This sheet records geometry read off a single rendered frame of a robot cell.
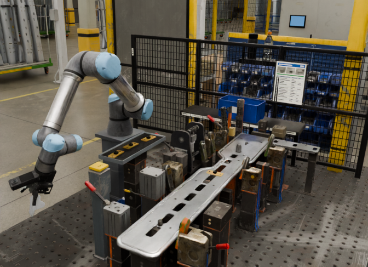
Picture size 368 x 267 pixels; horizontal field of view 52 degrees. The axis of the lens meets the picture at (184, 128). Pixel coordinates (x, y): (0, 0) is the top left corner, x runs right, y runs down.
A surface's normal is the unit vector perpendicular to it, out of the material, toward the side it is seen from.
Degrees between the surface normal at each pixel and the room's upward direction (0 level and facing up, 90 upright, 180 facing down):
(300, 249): 0
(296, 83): 90
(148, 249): 0
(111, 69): 85
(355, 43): 88
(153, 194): 90
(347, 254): 0
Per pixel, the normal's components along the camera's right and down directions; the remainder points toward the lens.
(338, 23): -0.54, 0.27
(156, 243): 0.02, -0.94
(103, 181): 0.88, 0.18
